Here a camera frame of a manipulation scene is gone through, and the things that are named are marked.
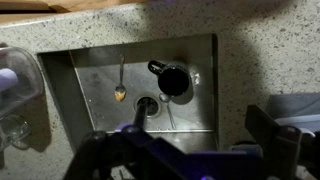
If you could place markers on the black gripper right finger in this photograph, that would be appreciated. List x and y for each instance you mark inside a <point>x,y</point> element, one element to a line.
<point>263,120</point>

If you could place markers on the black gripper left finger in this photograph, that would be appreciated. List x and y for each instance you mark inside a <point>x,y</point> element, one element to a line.
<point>141,113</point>

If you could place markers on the round sink drain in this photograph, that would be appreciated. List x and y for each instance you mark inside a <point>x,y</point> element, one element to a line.
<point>154,108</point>

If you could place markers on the plain metal spoon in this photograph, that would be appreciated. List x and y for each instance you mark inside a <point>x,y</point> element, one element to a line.
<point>164,97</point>

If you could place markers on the metal spoon with orange food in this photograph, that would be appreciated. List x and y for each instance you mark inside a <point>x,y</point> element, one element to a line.
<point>120,95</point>

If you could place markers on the grey dish rack drip tray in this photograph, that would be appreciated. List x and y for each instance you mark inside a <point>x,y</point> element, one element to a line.
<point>293,103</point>

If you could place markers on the stainless steel sink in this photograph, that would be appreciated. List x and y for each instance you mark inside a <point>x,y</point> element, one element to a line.
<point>100,83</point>

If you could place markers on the clear soap dispenser bottle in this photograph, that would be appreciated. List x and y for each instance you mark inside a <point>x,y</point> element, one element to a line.
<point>26,76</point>

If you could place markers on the wooden base cabinet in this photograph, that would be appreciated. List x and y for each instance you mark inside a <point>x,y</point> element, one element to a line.
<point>26,5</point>

